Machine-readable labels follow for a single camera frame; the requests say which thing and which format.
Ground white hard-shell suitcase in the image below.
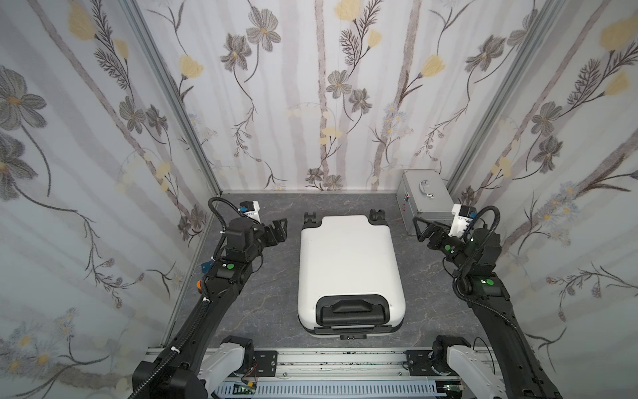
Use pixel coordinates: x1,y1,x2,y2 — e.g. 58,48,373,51
297,209,406,340

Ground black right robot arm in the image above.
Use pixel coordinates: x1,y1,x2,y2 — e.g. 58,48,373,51
413,205,561,398

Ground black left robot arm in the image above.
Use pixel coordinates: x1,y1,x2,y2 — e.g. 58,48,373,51
131,197,287,398

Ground silver aluminium case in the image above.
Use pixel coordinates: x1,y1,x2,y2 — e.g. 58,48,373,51
396,170,454,235

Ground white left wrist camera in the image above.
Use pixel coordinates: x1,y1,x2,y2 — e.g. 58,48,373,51
239,200,261,223

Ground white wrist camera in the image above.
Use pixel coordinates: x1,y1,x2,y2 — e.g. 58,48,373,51
239,200,261,223
449,204,477,238

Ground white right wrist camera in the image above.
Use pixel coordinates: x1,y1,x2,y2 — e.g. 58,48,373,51
449,204,477,238

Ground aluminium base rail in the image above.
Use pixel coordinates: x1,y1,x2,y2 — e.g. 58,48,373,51
134,346,549,399

